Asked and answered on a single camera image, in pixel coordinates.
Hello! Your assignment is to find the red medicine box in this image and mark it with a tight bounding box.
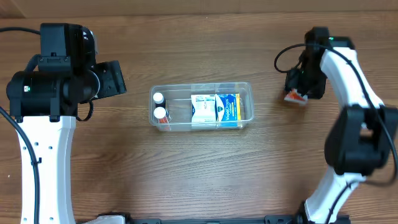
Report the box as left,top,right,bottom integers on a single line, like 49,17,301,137
284,89,308,105

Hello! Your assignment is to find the dark bottle white cap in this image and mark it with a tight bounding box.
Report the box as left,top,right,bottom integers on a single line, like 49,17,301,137
152,92,167,109

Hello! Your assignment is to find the orange bottle white cap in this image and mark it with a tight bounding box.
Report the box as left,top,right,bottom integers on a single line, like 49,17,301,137
154,106,169,124

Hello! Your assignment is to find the blue VapoDrops box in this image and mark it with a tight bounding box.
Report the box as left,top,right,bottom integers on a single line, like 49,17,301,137
215,93,241,128

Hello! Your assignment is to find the white medicine box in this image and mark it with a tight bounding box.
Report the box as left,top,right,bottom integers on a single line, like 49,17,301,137
191,95,216,129

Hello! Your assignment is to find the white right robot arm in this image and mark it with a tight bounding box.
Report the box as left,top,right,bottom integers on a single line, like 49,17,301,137
284,27,397,223

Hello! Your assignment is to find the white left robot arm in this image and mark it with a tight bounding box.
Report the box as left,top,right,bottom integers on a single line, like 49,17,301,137
1,23,126,223

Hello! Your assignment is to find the clear plastic container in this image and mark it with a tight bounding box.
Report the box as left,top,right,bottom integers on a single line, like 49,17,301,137
149,82,254,131

